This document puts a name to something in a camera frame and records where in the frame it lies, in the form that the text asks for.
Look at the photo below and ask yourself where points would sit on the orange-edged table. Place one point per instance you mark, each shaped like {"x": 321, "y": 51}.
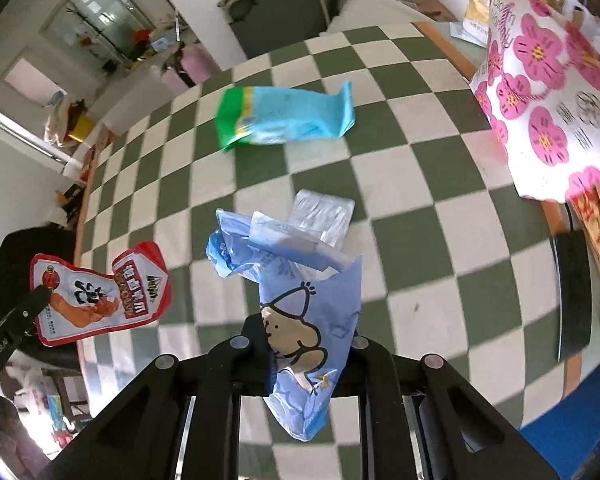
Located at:
{"x": 555, "y": 216}

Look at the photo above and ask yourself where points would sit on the green blue snack bag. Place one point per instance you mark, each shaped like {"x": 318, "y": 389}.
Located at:
{"x": 285, "y": 115}

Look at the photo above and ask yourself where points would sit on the black chair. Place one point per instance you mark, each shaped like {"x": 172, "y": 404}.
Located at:
{"x": 10, "y": 260}

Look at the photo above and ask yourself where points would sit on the blue cartoon wrapper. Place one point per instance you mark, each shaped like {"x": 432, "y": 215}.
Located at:
{"x": 310, "y": 320}

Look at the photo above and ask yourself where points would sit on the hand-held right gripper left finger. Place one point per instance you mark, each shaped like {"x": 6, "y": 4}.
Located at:
{"x": 252, "y": 360}

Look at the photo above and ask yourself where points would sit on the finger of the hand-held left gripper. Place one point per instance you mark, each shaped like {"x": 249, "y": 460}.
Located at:
{"x": 30, "y": 310}

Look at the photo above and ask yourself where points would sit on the yellow snack bag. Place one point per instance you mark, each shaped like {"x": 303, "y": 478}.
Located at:
{"x": 480, "y": 0}

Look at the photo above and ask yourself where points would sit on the pink flower paper bag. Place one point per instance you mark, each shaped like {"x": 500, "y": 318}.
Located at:
{"x": 545, "y": 85}

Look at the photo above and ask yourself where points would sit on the green white checkered tablecloth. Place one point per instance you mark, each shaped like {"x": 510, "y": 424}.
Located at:
{"x": 430, "y": 170}

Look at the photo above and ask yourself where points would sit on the pink suitcase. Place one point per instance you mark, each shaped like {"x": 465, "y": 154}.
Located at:
{"x": 195, "y": 62}

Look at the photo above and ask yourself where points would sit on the yellow bin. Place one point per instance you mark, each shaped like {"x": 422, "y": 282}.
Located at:
{"x": 80, "y": 127}

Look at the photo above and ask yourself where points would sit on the blue seat cushion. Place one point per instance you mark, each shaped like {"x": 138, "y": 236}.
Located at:
{"x": 565, "y": 420}

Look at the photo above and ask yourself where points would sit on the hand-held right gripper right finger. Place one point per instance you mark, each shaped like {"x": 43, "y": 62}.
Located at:
{"x": 375, "y": 370}

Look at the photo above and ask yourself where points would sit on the red white snack packet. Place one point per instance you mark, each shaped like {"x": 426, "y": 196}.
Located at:
{"x": 95, "y": 295}

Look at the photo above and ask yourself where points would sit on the clear plastic tray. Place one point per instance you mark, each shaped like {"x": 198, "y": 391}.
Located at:
{"x": 330, "y": 215}

